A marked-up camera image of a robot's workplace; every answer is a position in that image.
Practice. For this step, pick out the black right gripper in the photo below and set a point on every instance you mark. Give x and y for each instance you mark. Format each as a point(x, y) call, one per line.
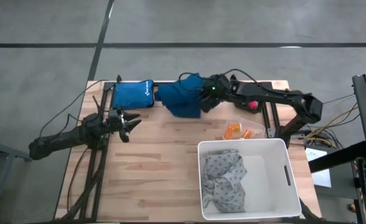
point(209, 101)

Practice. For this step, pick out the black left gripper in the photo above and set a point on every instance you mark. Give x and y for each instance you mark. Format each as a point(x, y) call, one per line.
point(119, 121)

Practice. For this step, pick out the dark blue scrub garment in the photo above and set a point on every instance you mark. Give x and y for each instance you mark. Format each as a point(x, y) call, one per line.
point(180, 99)

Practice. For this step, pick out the red bandage roll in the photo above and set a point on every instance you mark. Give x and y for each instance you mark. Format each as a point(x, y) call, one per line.
point(253, 104)

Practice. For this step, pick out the grey patterned hospital gown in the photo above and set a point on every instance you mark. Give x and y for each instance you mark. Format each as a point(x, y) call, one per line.
point(223, 180)

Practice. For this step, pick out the white plastic bin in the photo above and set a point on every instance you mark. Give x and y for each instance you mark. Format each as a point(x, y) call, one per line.
point(270, 186)

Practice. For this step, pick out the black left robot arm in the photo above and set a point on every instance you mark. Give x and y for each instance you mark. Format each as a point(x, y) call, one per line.
point(68, 137)

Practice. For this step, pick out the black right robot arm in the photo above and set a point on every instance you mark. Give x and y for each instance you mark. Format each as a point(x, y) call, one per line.
point(264, 93)

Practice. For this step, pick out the black slotted basket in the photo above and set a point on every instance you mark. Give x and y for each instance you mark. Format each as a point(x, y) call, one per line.
point(243, 107)

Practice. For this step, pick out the blue first aid pouch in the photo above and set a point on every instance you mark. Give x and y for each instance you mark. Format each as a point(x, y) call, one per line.
point(130, 95)

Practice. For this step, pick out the clear plastic bag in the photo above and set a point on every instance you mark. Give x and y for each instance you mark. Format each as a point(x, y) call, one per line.
point(257, 127)

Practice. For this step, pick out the white paper sheet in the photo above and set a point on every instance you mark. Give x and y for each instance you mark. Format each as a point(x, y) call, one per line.
point(320, 174)

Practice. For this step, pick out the black aluminium table frame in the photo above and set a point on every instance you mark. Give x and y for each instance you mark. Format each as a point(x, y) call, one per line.
point(161, 83)

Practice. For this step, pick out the grey metal furniture frame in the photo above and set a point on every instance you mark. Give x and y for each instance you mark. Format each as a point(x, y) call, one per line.
point(2, 152)

